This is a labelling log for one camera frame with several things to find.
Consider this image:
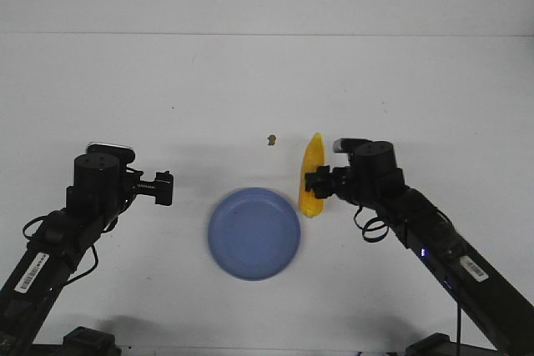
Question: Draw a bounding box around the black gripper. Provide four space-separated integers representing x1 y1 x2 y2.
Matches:
305 165 354 202
124 170 174 206

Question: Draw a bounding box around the yellow corn cob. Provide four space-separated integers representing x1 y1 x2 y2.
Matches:
298 132 325 218

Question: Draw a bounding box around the blue round plate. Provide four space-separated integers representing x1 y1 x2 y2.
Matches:
207 187 301 281

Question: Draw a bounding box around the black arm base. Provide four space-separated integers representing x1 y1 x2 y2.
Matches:
29 327 122 356
405 333 500 356

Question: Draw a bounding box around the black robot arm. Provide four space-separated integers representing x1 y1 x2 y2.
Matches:
300 138 533 355
1 143 174 355

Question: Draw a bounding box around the small brown table stain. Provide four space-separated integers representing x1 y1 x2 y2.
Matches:
267 134 278 147

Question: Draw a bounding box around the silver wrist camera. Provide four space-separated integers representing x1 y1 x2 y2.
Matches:
332 138 370 153
86 143 135 164

